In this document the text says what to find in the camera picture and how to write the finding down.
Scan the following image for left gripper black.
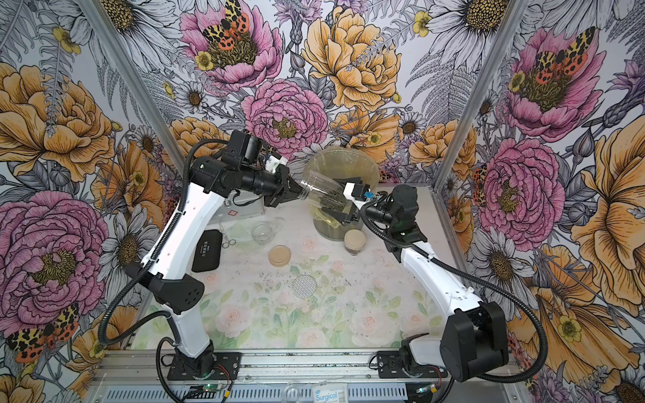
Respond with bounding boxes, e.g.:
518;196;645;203
239;164;307;208

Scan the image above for foil tea jar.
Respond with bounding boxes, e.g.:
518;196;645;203
299;171;349;220

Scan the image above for clear jar beige lid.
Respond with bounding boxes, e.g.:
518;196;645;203
251;223;275;245

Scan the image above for peeled foil seal disc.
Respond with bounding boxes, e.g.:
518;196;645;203
292;275;317;299

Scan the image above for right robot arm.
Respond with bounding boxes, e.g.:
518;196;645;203
341;178;509;382

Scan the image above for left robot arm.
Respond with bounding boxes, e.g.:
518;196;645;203
126;130;302;379

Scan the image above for closed beige lid jar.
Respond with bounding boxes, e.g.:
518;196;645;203
344;229;366;255

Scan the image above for silver first aid case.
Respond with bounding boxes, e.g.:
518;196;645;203
217;192;265;223

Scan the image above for clear plastic bowl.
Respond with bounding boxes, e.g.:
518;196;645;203
218;218;285;251

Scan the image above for yellow bin liner bag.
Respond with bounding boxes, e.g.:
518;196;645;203
301;145;381;228

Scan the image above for small metal scissors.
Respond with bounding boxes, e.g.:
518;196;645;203
222;233;237;249

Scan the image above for black rectangular case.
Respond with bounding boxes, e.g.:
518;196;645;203
191;229;223;273

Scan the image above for surgical label box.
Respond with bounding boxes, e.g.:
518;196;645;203
312;383;349;403

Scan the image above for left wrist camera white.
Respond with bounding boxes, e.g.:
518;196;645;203
265;154;288;174

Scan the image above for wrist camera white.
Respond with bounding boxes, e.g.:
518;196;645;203
265;154;288;174
343;181;375;202

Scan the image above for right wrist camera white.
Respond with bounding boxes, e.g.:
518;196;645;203
343;181;375;202

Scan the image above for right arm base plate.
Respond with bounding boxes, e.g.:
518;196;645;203
374;350;448;379

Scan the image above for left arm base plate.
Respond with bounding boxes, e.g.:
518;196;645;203
167;351;243;381

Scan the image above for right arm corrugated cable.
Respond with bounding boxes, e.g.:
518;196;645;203
358;195;549;384

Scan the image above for aluminium front rail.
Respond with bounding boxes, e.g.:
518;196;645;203
90;347;525;386

